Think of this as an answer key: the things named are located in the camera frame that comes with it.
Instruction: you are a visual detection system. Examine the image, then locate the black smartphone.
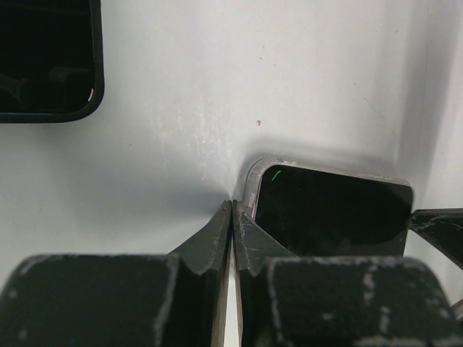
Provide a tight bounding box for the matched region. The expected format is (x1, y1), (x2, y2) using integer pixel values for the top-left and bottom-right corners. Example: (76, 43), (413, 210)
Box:
(1, 1), (105, 124)
(252, 164), (414, 258)

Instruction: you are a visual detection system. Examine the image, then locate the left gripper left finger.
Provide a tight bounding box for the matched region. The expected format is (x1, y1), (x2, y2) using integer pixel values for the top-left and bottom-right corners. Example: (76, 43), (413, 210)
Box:
(1, 201), (232, 346)

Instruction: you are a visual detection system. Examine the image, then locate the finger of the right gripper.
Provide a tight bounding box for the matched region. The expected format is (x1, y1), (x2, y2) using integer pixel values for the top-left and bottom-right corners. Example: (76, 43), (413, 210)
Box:
(407, 208), (463, 269)

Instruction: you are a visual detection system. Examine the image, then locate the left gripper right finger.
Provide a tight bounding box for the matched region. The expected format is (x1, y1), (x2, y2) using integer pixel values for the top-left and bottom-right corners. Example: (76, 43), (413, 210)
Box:
(232, 201), (462, 346)

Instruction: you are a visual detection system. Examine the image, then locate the clear phone case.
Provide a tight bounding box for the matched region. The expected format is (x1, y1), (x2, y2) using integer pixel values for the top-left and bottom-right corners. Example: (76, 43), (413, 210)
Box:
(233, 155), (415, 257)

